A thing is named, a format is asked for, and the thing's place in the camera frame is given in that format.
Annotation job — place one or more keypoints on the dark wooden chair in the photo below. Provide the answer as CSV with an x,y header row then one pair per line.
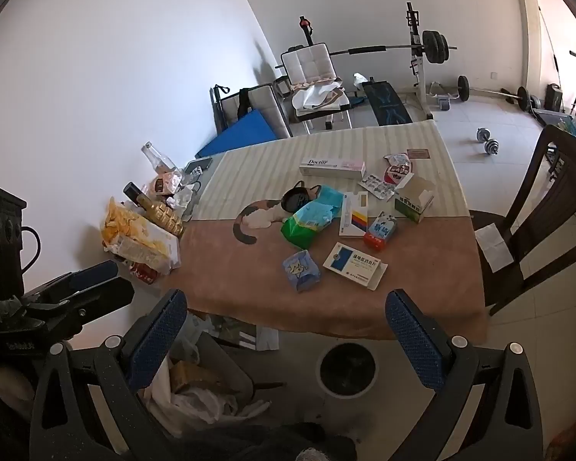
x,y
547,192

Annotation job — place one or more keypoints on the folded white padded bench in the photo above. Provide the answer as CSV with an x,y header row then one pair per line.
x,y
264,101

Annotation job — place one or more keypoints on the silver blister pack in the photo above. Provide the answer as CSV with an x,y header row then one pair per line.
x,y
377,187

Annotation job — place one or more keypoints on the yellow chips bag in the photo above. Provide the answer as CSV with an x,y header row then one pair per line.
x,y
134,237

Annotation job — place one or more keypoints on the green white medicine box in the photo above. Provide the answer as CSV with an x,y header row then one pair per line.
x,y
415,201

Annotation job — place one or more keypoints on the black face mask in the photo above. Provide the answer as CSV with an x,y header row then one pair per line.
x,y
300,197

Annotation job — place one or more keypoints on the white rainbow striped box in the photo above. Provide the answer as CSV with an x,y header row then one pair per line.
x,y
353,213

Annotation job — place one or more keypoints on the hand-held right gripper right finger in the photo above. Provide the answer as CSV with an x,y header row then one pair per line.
x,y
413,341

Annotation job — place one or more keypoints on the blue exercise mat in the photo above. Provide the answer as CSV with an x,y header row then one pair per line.
x,y
245,132

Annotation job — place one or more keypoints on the red white snack packet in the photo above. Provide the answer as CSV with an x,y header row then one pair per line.
x,y
397,169

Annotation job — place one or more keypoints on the white plastic bag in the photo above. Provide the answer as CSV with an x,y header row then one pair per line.
x,y
192,403

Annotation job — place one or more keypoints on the long white toothpaste box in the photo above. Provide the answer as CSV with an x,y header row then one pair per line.
x,y
333,167

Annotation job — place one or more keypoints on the crumpled clear wrappers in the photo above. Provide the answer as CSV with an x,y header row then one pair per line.
x,y
177,189

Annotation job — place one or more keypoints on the white round trash bin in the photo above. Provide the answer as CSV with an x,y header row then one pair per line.
x,y
348,369

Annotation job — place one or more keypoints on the small brown card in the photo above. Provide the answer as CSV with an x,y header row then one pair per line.
x,y
418,154

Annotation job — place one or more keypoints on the barbell with black plates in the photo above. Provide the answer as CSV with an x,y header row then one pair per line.
x,y
522,97

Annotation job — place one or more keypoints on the white fluffy slipper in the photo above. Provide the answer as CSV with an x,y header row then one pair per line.
x,y
312,455

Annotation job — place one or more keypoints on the white blue medicine box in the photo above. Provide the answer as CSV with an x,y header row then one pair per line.
x,y
355,264

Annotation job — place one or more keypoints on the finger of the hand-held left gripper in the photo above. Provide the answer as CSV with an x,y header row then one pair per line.
x,y
93,273
105,297

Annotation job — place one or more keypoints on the black sit-up bench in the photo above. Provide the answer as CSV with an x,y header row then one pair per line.
x,y
389,101

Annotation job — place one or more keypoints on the gold glass bottle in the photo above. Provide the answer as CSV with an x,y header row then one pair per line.
x,y
161,213

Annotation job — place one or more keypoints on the chrome dumbbell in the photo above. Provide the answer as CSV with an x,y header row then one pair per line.
x,y
490,146

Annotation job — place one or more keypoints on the barbell weight bench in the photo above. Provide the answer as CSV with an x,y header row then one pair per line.
x,y
434,48

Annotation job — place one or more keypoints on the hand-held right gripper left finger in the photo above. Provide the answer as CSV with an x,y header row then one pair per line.
x,y
157,333

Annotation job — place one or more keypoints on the blue patterned packet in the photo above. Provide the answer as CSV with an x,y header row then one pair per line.
x,y
301,271

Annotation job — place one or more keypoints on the green blue tissue packet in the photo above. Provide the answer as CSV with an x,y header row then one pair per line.
x,y
309,218

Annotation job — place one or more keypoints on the white paper sheet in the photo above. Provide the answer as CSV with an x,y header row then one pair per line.
x,y
494,247

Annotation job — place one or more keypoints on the blue red small packet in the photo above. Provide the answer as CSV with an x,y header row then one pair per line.
x,y
380,230

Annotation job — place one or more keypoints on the black bag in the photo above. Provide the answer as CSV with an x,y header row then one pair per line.
x,y
554,97

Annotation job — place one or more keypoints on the clear glass bottle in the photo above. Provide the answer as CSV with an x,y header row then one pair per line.
x,y
157,157

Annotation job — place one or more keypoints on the white padded workout chair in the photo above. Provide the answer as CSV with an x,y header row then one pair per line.
x,y
312,65

